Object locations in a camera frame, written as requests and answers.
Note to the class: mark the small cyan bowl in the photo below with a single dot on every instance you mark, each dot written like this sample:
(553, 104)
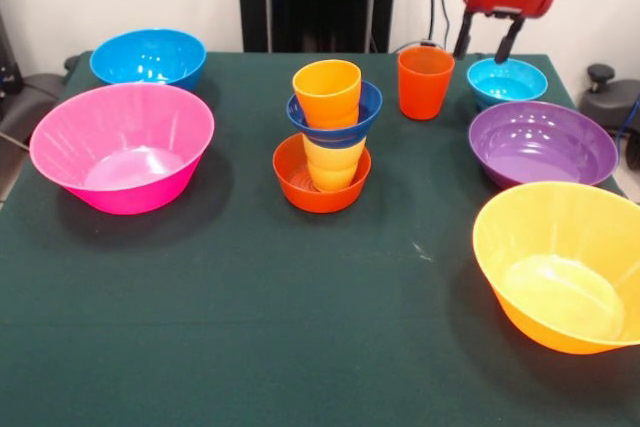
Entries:
(505, 82)

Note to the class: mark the orange cup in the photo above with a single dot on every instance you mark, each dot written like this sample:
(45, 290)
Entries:
(327, 102)

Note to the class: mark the small dark blue bowl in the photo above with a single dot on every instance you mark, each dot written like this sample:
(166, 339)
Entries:
(335, 137)

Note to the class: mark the yellow cup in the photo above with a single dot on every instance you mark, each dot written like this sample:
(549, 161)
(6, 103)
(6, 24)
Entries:
(332, 164)

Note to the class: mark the small red bowl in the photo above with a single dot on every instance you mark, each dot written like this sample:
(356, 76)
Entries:
(325, 199)

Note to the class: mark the red cup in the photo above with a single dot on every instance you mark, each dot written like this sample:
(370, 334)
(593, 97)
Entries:
(425, 92)

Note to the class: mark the purple bowl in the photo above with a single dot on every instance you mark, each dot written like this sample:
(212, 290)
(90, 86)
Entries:
(540, 147)

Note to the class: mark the black stand foot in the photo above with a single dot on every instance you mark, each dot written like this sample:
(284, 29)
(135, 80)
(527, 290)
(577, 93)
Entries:
(610, 102)
(30, 97)

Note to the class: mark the large yellow bowl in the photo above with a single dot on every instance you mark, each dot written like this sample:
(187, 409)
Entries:
(560, 272)

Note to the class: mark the dark green tablecloth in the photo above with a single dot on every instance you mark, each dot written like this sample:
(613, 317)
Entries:
(320, 322)

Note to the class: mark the medium sky blue bowl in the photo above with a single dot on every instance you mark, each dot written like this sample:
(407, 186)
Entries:
(150, 54)

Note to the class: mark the large pink bowl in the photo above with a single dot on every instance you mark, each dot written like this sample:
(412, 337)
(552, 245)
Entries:
(120, 147)

